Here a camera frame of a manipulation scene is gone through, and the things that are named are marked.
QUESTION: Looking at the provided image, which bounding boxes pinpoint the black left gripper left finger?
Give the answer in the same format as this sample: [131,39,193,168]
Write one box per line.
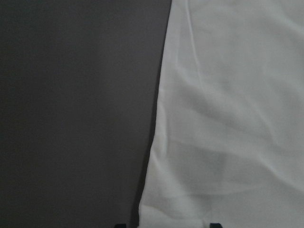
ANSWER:
[114,224,126,228]

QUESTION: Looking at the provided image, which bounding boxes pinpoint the beige long-sleeve printed shirt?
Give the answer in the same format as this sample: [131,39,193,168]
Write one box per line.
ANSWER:
[139,0,304,228]

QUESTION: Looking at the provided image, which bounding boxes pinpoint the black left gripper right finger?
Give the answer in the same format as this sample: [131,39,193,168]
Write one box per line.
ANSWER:
[209,223,221,228]

